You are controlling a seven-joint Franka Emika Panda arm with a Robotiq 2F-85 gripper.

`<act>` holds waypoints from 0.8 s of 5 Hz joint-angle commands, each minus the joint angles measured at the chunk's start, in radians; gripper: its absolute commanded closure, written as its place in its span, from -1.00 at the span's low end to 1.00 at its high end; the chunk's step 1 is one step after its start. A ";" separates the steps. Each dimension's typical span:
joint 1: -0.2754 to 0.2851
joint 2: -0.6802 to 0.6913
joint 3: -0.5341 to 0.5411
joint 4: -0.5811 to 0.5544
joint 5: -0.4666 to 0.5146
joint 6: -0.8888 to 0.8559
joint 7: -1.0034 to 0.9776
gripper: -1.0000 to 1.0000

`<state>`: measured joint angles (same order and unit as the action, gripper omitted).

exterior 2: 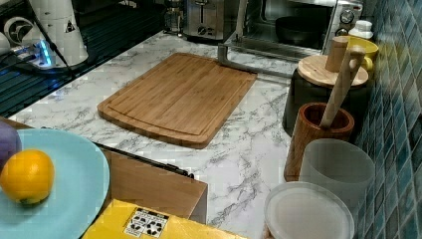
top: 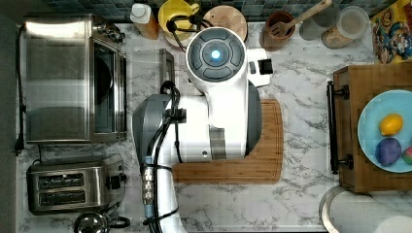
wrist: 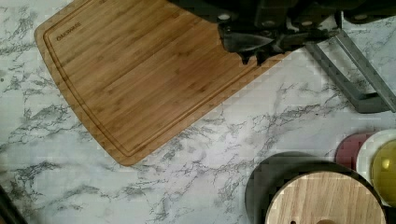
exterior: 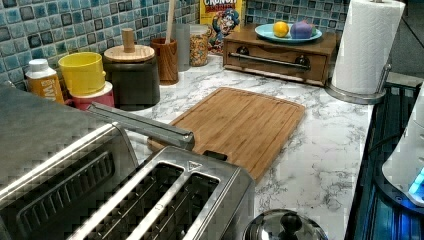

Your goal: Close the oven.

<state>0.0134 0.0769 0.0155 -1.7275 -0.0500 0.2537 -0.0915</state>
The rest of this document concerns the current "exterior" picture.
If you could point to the orange bottle with white cap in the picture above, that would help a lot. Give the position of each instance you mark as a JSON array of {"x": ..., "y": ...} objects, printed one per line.
[{"x": 43, "y": 81}]

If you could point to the yellow cup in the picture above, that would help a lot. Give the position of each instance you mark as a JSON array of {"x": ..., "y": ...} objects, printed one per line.
[{"x": 83, "y": 73}]

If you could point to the purple toy fruit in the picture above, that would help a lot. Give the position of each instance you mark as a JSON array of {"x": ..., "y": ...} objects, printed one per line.
[{"x": 301, "y": 30}]

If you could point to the yellow lemon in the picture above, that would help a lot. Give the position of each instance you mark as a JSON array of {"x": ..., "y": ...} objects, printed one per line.
[{"x": 281, "y": 29}]

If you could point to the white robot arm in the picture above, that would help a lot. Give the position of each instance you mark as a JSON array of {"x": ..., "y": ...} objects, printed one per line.
[{"x": 404, "y": 167}]

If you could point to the silver toaster oven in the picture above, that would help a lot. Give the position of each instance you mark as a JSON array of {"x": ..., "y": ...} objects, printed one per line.
[{"x": 58, "y": 165}]

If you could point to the steel paper towel holder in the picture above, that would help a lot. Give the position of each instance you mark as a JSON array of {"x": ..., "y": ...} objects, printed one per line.
[{"x": 361, "y": 99}]

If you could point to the red green toy fruit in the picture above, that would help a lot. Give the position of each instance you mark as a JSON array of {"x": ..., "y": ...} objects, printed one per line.
[{"x": 313, "y": 30}]

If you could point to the yellow cereal box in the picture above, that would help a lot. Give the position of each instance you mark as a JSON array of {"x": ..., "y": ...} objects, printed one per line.
[{"x": 223, "y": 17}]

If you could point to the brown wooden utensil holder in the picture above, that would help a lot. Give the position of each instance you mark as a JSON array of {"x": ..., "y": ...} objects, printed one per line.
[{"x": 167, "y": 60}]

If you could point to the wooden spatula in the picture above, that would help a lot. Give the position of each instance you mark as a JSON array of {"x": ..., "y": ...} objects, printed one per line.
[{"x": 170, "y": 19}]

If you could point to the wooden drawer box with handle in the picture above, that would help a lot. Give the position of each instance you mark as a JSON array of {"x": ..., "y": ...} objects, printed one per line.
[{"x": 306, "y": 61}]

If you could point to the silver two-slot toaster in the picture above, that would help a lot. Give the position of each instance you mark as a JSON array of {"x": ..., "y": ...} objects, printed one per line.
[{"x": 175, "y": 195}]

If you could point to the empty clear plastic container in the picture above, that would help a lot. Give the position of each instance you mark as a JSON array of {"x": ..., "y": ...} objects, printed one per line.
[{"x": 181, "y": 33}]

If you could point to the light blue plate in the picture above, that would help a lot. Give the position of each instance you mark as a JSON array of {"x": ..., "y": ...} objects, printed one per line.
[{"x": 265, "y": 31}]

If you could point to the glass oven door with handle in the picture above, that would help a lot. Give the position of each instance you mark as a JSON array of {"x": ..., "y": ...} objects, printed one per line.
[{"x": 158, "y": 131}]

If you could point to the clear jar of cereal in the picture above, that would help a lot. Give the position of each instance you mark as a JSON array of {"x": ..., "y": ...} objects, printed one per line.
[{"x": 198, "y": 44}]

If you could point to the bamboo cutting board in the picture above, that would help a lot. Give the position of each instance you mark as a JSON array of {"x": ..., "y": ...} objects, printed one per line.
[{"x": 249, "y": 128}]

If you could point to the black canister with wooden lid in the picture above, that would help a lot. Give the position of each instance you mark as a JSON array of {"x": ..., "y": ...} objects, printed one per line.
[{"x": 133, "y": 71}]

